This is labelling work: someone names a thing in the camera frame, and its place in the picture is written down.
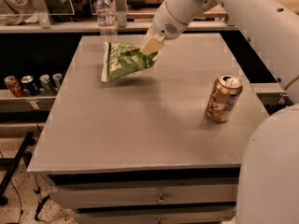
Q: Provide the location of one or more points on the upper grey drawer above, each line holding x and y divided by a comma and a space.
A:
145, 193

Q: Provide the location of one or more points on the silver soda can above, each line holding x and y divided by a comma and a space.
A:
57, 78

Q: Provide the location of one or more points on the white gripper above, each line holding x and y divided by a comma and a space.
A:
165, 20

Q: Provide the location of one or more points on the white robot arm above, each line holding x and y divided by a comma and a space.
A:
268, 187

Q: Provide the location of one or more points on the lower grey drawer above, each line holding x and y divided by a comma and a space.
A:
188, 215

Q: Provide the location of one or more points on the red soda can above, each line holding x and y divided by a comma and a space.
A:
14, 86

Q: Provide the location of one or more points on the orange soda can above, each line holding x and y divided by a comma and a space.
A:
223, 97

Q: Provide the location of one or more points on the black stand leg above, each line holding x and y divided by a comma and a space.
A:
9, 165

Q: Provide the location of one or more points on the green soda can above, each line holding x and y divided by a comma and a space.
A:
46, 84

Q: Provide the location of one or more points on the dark blue soda can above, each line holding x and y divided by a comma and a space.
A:
29, 84

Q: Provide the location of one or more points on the grey cloth behind panel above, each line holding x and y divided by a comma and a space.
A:
15, 12

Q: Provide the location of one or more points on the green jalapeno chip bag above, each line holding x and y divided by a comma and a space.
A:
122, 59

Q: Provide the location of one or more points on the grey drawer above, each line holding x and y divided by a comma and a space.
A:
188, 215
145, 193

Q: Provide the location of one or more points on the clear plastic water bottle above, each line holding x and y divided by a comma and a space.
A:
106, 20

